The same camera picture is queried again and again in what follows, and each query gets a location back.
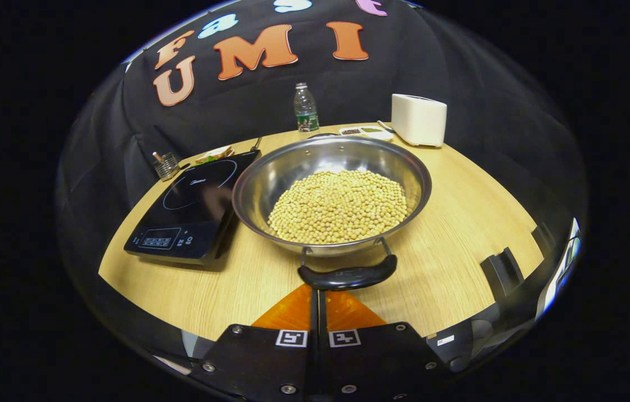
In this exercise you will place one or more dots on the white toaster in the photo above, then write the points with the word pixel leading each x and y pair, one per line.
pixel 418 120

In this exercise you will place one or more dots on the pile of yellow soybeans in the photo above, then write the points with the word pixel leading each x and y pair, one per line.
pixel 337 206

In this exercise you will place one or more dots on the black induction cooktop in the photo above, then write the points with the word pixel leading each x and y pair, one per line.
pixel 192 212

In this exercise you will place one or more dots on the lettuce sandwich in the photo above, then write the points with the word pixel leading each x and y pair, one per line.
pixel 214 154

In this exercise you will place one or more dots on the clear plastic water bottle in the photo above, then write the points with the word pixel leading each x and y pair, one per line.
pixel 306 111

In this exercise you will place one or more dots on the white divided bean dish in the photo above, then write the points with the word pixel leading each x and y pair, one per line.
pixel 368 133

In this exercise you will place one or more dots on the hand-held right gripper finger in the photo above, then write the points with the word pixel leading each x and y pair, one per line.
pixel 314 346
pixel 323 346

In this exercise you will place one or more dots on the black angled stand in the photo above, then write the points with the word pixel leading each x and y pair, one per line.
pixel 501 273

